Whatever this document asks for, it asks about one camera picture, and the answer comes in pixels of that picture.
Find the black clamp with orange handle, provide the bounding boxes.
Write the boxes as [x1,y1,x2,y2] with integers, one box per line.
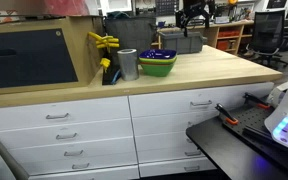
[214,102,240,126]
[243,92,272,111]

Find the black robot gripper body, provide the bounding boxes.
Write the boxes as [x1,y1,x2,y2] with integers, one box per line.
[179,1,216,22]

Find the wooden shelf desk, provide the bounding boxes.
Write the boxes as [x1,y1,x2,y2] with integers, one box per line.
[151,19,255,56]

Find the dark grey fabric bag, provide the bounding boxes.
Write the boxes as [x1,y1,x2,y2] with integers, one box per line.
[103,14,158,65]

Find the red plastic bowl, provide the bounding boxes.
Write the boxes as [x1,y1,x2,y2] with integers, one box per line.
[139,61,176,67]

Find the green plastic bowl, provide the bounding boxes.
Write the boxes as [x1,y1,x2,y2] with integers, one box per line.
[140,62,176,78]

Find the white drawer cabinet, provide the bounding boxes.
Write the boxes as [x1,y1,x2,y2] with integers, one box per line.
[0,81,276,180]

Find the black mesh office chair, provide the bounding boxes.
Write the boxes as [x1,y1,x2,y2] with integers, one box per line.
[246,9,288,70]

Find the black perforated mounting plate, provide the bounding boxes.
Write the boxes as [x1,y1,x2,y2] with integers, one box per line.
[221,101,288,151]

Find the grey plastic bin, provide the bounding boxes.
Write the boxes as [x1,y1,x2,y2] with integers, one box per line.
[159,30,208,55]

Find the black robot table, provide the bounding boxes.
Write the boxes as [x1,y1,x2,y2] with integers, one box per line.
[185,113,288,180]

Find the yellow-green plastic bowl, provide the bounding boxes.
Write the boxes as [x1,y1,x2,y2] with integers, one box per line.
[138,56,178,65]

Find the silver metal cylinder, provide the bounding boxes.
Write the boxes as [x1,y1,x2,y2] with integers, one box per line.
[116,48,140,82]

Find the red storage bin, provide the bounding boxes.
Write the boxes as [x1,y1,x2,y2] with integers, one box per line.
[216,39,231,52]
[217,29,241,38]

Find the wooden cabinet with dark panel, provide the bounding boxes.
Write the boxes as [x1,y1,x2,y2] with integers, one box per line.
[0,14,106,98]

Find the metal drawer handle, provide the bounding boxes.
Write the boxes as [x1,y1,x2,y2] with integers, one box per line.
[183,165,201,173]
[63,149,85,158]
[45,112,71,121]
[189,99,214,108]
[184,150,203,158]
[71,162,91,170]
[55,132,79,141]

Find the red fabric item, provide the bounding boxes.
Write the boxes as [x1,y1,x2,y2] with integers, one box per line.
[43,0,91,17]

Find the small yellow spring clamp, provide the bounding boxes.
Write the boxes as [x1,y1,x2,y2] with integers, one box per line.
[99,57,112,73]

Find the blue plastic bowl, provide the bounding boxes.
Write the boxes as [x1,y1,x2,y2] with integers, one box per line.
[138,49,178,61]

